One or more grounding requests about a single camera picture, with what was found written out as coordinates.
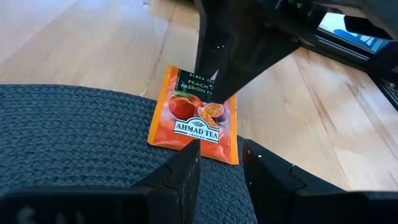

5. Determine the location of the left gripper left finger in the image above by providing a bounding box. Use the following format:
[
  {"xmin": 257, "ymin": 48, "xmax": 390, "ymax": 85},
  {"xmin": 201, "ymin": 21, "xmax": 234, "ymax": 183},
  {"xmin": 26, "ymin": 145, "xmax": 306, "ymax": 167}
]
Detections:
[{"xmin": 132, "ymin": 139, "xmax": 202, "ymax": 224}]

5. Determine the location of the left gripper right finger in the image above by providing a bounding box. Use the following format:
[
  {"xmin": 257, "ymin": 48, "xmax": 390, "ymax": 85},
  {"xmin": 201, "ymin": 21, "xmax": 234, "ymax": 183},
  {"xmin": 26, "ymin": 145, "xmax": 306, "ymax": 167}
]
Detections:
[{"xmin": 242, "ymin": 139, "xmax": 346, "ymax": 224}]

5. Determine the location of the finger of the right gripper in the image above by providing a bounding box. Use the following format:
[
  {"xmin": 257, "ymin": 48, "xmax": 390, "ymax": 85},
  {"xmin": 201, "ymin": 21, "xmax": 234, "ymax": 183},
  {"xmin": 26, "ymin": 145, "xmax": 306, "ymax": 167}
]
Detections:
[
  {"xmin": 194, "ymin": 17, "xmax": 234, "ymax": 81},
  {"xmin": 213, "ymin": 35, "xmax": 300, "ymax": 104}
]

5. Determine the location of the orange peach tea packet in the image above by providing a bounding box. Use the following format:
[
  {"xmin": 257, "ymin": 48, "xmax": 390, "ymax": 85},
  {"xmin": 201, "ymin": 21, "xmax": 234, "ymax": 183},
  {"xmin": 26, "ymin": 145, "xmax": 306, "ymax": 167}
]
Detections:
[{"xmin": 147, "ymin": 64, "xmax": 239, "ymax": 166}]

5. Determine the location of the round dark woven placemat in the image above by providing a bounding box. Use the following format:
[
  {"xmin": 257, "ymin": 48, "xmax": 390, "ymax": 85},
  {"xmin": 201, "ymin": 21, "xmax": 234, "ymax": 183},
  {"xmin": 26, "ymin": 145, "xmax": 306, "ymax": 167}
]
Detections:
[{"xmin": 0, "ymin": 83, "xmax": 259, "ymax": 224}]

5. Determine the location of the white printed sign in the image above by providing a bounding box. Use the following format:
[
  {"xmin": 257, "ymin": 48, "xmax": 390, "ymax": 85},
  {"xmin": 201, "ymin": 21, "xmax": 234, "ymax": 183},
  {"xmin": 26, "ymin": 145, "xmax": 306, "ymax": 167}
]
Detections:
[{"xmin": 317, "ymin": 12, "xmax": 390, "ymax": 54}]

